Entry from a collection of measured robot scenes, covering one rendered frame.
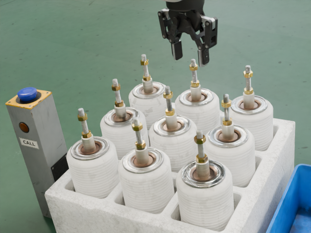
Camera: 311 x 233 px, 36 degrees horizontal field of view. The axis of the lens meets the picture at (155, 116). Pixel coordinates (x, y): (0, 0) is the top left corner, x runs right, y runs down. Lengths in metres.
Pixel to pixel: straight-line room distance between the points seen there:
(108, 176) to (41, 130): 0.19
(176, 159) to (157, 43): 1.10
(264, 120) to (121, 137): 0.29
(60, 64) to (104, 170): 1.09
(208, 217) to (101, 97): 0.90
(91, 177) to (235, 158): 0.27
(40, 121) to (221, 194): 0.42
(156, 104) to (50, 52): 1.10
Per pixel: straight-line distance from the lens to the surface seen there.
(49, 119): 1.04
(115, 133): 0.98
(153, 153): 0.88
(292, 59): 1.77
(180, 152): 0.94
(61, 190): 0.97
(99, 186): 0.93
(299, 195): 1.10
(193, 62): 1.00
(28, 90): 1.03
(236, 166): 0.90
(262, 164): 0.96
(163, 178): 0.86
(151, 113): 1.07
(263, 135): 1.00
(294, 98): 1.53
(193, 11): 0.94
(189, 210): 0.83
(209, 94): 1.05
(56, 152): 1.08
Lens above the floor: 0.77
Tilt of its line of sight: 31 degrees down
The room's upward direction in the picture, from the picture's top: 8 degrees counter-clockwise
